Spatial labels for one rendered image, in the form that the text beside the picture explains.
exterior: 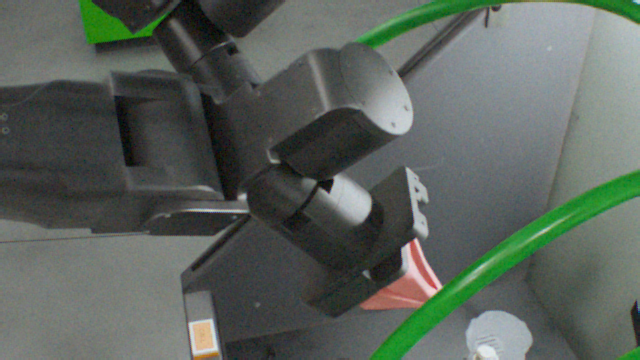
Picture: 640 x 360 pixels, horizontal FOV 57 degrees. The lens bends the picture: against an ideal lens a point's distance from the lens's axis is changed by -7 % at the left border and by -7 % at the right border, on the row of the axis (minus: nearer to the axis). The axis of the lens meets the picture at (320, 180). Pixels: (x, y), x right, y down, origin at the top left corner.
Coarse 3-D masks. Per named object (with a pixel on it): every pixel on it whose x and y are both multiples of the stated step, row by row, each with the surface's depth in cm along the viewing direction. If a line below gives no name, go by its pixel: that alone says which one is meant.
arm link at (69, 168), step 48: (0, 96) 26; (48, 96) 27; (96, 96) 29; (144, 96) 31; (192, 96) 33; (0, 144) 25; (48, 144) 26; (96, 144) 28; (144, 144) 30; (192, 144) 31; (0, 192) 26; (48, 192) 27; (96, 192) 28; (144, 192) 29; (192, 192) 31
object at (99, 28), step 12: (84, 0) 332; (84, 12) 336; (96, 12) 338; (168, 12) 350; (84, 24) 340; (96, 24) 342; (108, 24) 344; (120, 24) 346; (156, 24) 352; (96, 36) 346; (108, 36) 348; (120, 36) 350; (132, 36) 352; (144, 36) 357; (96, 48) 355; (108, 48) 357; (120, 48) 359
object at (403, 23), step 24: (456, 0) 42; (480, 0) 41; (504, 0) 41; (528, 0) 41; (552, 0) 41; (576, 0) 40; (600, 0) 40; (624, 0) 40; (384, 24) 44; (408, 24) 43
